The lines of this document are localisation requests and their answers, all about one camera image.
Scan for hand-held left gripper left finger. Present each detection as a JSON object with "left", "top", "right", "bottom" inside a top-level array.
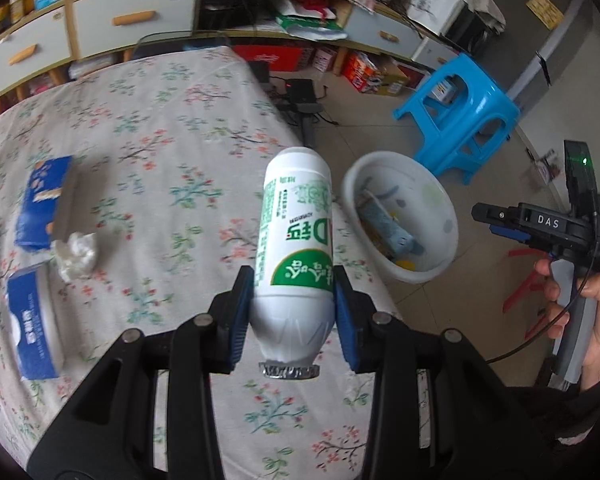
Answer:
[{"left": 25, "top": 266, "right": 256, "bottom": 480}]

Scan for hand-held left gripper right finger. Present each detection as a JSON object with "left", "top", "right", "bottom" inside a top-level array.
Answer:
[{"left": 332, "top": 280, "right": 546, "bottom": 480}]

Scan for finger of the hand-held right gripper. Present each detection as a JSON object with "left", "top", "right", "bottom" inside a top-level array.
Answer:
[
  {"left": 490, "top": 225, "right": 531, "bottom": 248},
  {"left": 472, "top": 202, "right": 520, "bottom": 226}
]

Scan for white plastic bin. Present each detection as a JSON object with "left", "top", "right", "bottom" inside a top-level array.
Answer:
[{"left": 341, "top": 152, "right": 458, "bottom": 285}]

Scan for white green drink bottle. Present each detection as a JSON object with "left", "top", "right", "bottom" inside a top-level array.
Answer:
[{"left": 250, "top": 146, "right": 335, "bottom": 380}]

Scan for light blue milk carton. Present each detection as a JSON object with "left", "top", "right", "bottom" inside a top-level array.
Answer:
[{"left": 356, "top": 190, "right": 427, "bottom": 260}]

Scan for person's right forearm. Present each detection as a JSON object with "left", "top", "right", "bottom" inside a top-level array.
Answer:
[{"left": 500, "top": 355, "right": 600, "bottom": 480}]

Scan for blue plastic stool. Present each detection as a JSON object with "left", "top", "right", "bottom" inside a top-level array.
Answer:
[{"left": 392, "top": 52, "right": 522, "bottom": 186}]

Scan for small white blue box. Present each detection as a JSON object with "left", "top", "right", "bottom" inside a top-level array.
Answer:
[{"left": 430, "top": 77, "right": 458, "bottom": 103}]

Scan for floral tablecloth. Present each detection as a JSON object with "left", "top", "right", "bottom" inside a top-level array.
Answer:
[{"left": 0, "top": 46, "right": 406, "bottom": 480}]

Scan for crumpled white tissue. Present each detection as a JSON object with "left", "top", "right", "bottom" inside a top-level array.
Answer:
[{"left": 50, "top": 232, "right": 101, "bottom": 283}]

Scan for grey refrigerator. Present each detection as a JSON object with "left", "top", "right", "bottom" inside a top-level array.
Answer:
[{"left": 495, "top": 0, "right": 600, "bottom": 131}]

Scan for black microwave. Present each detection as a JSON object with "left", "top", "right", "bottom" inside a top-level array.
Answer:
[{"left": 447, "top": 0, "right": 501, "bottom": 48}]

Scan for red cardboard box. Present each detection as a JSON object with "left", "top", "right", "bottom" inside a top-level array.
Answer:
[{"left": 342, "top": 50, "right": 411, "bottom": 96}]

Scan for flat blue snack box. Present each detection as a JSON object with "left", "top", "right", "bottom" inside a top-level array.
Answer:
[{"left": 6, "top": 266, "right": 66, "bottom": 380}]

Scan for low wooden cabinet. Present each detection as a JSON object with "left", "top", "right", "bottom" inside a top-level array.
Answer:
[{"left": 195, "top": 0, "right": 461, "bottom": 68}]

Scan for small blue snack box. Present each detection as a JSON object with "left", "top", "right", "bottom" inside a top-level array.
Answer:
[{"left": 16, "top": 156, "right": 75, "bottom": 253}]

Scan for white drawing sheet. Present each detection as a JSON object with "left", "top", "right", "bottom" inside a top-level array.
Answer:
[{"left": 410, "top": 0, "right": 468, "bottom": 23}]

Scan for black floor device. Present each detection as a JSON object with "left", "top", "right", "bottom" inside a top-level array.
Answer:
[{"left": 270, "top": 62, "right": 326, "bottom": 116}]

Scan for red white patterned boxes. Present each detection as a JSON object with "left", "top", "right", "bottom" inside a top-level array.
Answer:
[{"left": 235, "top": 42, "right": 341, "bottom": 75}]

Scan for green white plastic bag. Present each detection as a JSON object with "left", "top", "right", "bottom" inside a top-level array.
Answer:
[{"left": 275, "top": 0, "right": 348, "bottom": 41}]

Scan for black chair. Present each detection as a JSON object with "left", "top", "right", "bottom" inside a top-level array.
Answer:
[{"left": 132, "top": 32, "right": 231, "bottom": 61}]

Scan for wooden shelf cabinet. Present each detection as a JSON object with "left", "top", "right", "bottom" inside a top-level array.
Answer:
[{"left": 0, "top": 0, "right": 201, "bottom": 101}]

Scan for yellow wall note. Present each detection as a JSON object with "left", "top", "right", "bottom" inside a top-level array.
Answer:
[{"left": 526, "top": 0, "right": 566, "bottom": 26}]

